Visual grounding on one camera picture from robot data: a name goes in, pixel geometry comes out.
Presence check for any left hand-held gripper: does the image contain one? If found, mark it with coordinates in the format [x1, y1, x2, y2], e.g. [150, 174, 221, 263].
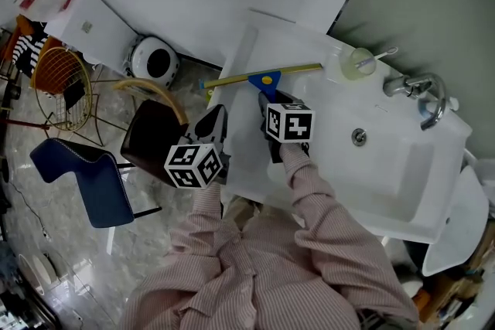
[163, 104, 232, 190]

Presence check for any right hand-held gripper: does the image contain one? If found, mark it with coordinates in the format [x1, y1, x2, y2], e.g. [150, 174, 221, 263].
[258, 89, 316, 164]

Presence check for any blue and yellow squeegee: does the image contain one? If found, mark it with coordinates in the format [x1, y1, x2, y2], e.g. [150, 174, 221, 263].
[199, 63, 324, 102]

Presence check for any person's left forearm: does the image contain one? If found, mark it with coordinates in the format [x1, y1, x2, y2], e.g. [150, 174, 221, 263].
[168, 181, 233, 256]

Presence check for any person's right forearm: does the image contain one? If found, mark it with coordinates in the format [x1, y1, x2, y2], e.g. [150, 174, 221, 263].
[278, 142, 421, 321]

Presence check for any curved wooden chair back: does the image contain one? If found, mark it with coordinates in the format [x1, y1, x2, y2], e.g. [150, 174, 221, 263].
[113, 77, 190, 125]

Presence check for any dark brown chair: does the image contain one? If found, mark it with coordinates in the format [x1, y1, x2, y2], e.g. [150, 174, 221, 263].
[120, 99, 191, 182]

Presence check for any round white appliance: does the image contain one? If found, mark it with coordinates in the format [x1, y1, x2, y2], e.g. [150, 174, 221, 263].
[122, 34, 182, 89]

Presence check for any translucent plastic cup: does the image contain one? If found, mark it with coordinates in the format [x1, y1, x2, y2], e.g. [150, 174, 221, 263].
[339, 47, 377, 81]

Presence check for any white toothbrush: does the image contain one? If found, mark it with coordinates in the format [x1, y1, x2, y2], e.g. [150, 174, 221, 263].
[355, 46, 399, 69]

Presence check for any white ceramic sink basin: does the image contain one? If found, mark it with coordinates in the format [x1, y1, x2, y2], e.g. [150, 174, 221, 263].
[220, 9, 473, 245]

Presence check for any blue upholstered chair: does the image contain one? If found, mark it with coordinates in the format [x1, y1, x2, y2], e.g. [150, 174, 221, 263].
[29, 138, 163, 230]

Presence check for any chrome faucet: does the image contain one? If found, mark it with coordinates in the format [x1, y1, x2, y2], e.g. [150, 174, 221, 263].
[382, 72, 449, 131]

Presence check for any white cabinet box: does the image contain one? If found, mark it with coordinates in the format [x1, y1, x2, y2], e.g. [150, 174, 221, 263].
[43, 0, 141, 75]

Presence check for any person's striped pink shirt torso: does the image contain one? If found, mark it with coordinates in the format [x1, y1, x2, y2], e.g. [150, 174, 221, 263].
[118, 200, 372, 330]

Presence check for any black and white striped cloth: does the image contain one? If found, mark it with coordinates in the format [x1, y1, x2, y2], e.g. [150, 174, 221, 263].
[10, 32, 49, 79]

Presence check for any white toilet seat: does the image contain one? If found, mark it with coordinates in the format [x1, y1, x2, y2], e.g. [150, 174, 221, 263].
[420, 165, 490, 277]

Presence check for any yellow wire chair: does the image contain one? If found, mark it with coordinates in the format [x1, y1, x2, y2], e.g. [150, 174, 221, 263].
[29, 45, 106, 147]

